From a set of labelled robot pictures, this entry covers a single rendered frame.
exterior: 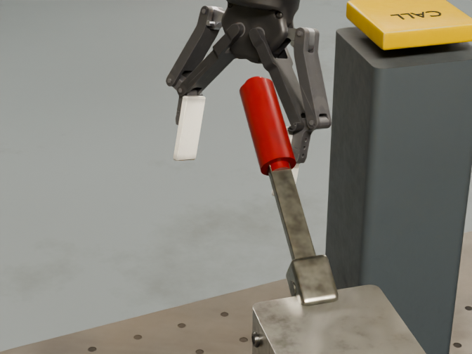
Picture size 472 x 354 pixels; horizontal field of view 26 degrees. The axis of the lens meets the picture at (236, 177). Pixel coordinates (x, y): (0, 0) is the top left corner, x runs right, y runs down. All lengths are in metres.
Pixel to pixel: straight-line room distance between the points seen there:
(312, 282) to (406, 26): 0.16
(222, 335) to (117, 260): 1.45
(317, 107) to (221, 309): 0.28
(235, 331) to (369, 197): 0.50
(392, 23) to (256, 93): 0.09
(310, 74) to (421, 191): 0.38
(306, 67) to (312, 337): 0.52
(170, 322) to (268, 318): 0.61
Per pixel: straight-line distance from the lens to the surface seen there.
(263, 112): 0.56
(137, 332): 1.11
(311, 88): 0.98
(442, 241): 0.66
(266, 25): 1.02
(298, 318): 0.51
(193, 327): 1.11
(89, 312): 2.36
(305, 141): 1.00
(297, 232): 0.54
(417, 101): 0.60
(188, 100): 1.08
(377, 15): 0.61
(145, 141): 3.11
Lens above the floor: 1.36
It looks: 28 degrees down
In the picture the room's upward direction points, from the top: straight up
